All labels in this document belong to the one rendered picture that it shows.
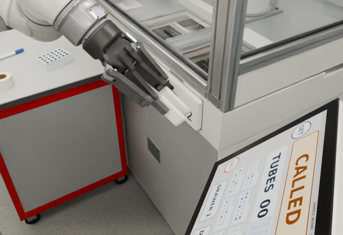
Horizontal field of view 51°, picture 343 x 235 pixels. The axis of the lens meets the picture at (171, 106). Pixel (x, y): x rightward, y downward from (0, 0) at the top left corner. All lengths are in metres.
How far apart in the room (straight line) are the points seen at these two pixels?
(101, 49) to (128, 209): 1.38
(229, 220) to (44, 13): 0.47
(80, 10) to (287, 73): 0.66
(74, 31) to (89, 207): 1.43
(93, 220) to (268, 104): 1.15
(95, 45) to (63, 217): 1.42
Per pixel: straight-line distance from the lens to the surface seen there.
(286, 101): 1.18
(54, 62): 1.59
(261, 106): 1.10
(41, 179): 1.76
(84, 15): 0.66
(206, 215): 0.69
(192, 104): 1.08
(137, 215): 1.92
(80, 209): 1.99
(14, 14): 0.82
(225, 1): 0.86
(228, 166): 0.76
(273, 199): 0.57
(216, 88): 0.98
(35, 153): 1.66
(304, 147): 0.61
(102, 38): 0.66
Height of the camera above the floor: 1.56
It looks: 38 degrees down
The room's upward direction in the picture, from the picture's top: straight up
